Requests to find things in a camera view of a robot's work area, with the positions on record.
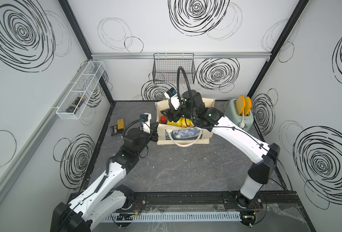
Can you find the orange bottle yellow cap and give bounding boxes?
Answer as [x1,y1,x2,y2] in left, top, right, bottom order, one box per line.
[181,118,195,128]

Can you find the cream canvas shopping bag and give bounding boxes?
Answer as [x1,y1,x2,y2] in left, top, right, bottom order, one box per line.
[155,100,213,147]

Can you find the red liquid bottle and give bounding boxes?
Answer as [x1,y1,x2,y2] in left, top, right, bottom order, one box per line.
[160,116,168,124]

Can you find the yellow pump soap bottle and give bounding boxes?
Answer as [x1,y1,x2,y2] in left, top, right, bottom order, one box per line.
[167,120,182,127]

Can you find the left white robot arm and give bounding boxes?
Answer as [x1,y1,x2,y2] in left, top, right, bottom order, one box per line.
[50,113,159,232]

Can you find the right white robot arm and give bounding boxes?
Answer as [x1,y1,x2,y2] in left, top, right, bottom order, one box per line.
[161,66,280,208]

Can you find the yellow black small device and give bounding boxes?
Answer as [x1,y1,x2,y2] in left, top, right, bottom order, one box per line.
[110,119,124,136]

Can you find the yellow toast slice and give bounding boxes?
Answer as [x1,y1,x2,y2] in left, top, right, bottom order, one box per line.
[235,95,245,116]

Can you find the orange toast slice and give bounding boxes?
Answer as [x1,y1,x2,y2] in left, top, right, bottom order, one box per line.
[244,97,252,116]

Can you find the dark bottle in shelf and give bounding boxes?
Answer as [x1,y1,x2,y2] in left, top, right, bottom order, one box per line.
[65,96,85,113]

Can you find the black wire wall basket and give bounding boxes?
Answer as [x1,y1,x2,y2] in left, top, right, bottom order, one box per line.
[152,53,196,84]

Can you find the grey slotted cable duct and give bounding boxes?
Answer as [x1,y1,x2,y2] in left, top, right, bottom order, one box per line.
[103,212,242,223]

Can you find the white wire wall shelf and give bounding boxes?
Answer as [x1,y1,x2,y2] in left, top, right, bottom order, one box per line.
[56,61,105,120]

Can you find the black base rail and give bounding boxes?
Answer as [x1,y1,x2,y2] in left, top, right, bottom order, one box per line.
[132,190,301,210]

